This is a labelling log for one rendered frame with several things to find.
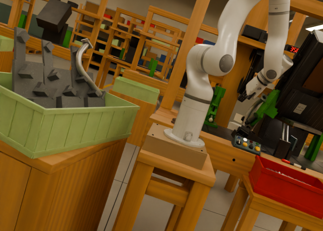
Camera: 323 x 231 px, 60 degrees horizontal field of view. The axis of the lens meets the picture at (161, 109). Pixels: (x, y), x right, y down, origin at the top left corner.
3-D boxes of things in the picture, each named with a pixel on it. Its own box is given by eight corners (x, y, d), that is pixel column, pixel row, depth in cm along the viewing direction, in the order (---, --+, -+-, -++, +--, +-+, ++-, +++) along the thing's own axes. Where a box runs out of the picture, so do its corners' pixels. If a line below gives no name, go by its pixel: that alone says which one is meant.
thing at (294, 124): (320, 137, 152) (322, 132, 152) (291, 127, 153) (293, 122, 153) (293, 123, 191) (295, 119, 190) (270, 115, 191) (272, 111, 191)
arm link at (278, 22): (284, 14, 118) (280, 83, 130) (291, 9, 130) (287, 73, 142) (262, 15, 123) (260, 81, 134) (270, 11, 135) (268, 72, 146)
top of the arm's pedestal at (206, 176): (212, 188, 111) (216, 178, 110) (136, 160, 112) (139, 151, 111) (206, 161, 143) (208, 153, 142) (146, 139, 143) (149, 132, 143)
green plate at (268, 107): (268, 126, 171) (290, 98, 168) (257, 118, 171) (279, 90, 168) (263, 122, 183) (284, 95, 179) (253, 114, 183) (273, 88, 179)
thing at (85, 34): (138, 84, 1100) (156, 28, 1063) (64, 59, 1091) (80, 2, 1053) (139, 83, 1153) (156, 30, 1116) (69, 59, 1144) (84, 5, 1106)
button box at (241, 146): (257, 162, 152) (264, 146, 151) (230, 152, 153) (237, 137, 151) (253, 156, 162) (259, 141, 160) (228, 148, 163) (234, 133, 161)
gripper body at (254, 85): (270, 88, 142) (254, 101, 149) (268, 76, 149) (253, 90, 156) (259, 80, 140) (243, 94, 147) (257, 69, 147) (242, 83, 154)
